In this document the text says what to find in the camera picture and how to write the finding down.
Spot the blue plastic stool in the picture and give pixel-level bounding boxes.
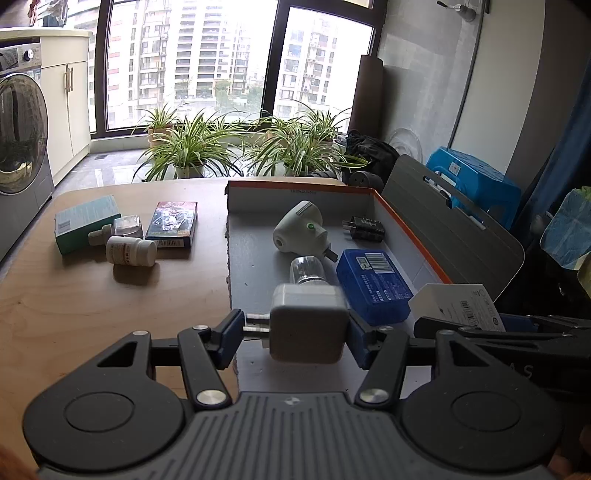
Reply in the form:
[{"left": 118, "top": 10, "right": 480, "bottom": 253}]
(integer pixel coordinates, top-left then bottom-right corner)
[{"left": 425, "top": 147, "right": 522, "bottom": 232}]

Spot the black charger plug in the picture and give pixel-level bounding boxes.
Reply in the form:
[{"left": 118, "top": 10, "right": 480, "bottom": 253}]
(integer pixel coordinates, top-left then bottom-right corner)
[{"left": 342, "top": 215, "right": 385, "bottom": 243}]

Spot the round white plug-in vaporizer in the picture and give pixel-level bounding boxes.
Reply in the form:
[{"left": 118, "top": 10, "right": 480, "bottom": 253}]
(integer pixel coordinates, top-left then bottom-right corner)
[{"left": 272, "top": 200, "right": 339, "bottom": 263}]

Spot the teal paper box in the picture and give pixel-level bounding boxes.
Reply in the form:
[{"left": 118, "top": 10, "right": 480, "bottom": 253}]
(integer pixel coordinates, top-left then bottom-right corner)
[{"left": 54, "top": 194, "right": 123, "bottom": 256}]

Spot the small clear liquid bottle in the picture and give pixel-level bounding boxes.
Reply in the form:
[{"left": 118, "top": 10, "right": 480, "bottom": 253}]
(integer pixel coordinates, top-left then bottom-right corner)
[{"left": 88, "top": 215, "right": 145, "bottom": 246}]

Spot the white pill bottle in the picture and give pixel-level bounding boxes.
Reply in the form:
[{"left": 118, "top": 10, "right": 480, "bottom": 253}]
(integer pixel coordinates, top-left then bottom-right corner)
[{"left": 105, "top": 235, "right": 158, "bottom": 267}]

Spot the grey hanging garment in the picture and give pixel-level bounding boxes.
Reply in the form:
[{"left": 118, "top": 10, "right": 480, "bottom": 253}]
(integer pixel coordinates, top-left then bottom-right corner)
[{"left": 41, "top": 0, "right": 71, "bottom": 27}]

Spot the small potted spider plant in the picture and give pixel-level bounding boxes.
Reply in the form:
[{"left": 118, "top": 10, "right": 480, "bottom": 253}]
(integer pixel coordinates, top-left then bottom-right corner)
[{"left": 133, "top": 104, "right": 186, "bottom": 145}]

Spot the white fan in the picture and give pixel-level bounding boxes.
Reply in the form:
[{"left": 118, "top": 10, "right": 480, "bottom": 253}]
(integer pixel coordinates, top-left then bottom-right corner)
[{"left": 385, "top": 127, "right": 424, "bottom": 163}]

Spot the blue plastic box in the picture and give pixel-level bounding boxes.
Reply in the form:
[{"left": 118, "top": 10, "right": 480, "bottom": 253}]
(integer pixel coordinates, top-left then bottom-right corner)
[{"left": 335, "top": 249, "right": 413, "bottom": 326}]

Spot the dark-framed window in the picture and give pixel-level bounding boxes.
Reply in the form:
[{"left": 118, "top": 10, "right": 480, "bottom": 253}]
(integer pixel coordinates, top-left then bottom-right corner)
[{"left": 90, "top": 0, "right": 386, "bottom": 139}]

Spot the brown rolled mat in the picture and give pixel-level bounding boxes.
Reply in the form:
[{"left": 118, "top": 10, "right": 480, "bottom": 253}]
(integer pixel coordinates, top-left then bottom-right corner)
[{"left": 347, "top": 54, "right": 384, "bottom": 140}]

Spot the blue curtain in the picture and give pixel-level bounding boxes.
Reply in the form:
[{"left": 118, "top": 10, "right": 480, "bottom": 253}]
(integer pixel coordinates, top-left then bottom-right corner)
[{"left": 505, "top": 0, "right": 591, "bottom": 278}]

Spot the black bag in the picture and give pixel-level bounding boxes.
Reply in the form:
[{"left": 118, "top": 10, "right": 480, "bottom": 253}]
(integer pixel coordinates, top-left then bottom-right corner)
[{"left": 344, "top": 130, "right": 400, "bottom": 182}]

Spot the white wall lamp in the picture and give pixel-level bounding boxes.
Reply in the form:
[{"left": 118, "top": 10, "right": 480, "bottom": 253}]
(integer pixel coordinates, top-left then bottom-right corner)
[{"left": 436, "top": 0, "right": 479, "bottom": 24}]

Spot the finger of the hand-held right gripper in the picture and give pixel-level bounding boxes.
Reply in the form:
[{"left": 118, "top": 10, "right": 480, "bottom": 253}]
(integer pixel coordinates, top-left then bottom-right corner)
[
  {"left": 413, "top": 318, "right": 555, "bottom": 347},
  {"left": 500, "top": 314, "right": 591, "bottom": 334}
]

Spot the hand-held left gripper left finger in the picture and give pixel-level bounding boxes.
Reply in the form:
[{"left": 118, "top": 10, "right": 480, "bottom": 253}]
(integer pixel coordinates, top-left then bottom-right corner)
[{"left": 95, "top": 308, "right": 245, "bottom": 411}]

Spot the colourful card box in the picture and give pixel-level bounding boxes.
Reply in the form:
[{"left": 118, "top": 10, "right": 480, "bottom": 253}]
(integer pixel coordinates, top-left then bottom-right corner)
[{"left": 144, "top": 200, "right": 199, "bottom": 250}]

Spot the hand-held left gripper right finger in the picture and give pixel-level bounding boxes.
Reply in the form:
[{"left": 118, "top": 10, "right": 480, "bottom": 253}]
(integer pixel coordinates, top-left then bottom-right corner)
[{"left": 348, "top": 314, "right": 490, "bottom": 409}]

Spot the grey wood-grain chair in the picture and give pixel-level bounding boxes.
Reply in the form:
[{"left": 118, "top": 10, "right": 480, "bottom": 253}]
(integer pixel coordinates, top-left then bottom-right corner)
[{"left": 382, "top": 154, "right": 526, "bottom": 302}]

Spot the white paper box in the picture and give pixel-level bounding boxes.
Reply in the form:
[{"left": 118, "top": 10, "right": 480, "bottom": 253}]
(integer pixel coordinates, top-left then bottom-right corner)
[{"left": 407, "top": 283, "right": 507, "bottom": 334}]

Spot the silver washing machine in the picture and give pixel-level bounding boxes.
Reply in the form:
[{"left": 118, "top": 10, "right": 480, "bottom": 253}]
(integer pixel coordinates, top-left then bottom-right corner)
[{"left": 0, "top": 44, "right": 55, "bottom": 264}]

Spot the white cabinet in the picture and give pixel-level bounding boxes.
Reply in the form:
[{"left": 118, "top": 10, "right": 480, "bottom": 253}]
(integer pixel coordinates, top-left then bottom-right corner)
[{"left": 0, "top": 27, "right": 92, "bottom": 186}]

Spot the white plug-in vaporizer with bottle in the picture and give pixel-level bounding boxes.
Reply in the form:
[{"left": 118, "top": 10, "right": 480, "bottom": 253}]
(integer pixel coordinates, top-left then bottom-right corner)
[{"left": 244, "top": 255, "right": 350, "bottom": 364}]

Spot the teal plastic bag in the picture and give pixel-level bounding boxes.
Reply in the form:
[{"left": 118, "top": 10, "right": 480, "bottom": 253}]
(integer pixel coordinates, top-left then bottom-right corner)
[{"left": 540, "top": 186, "right": 591, "bottom": 271}]

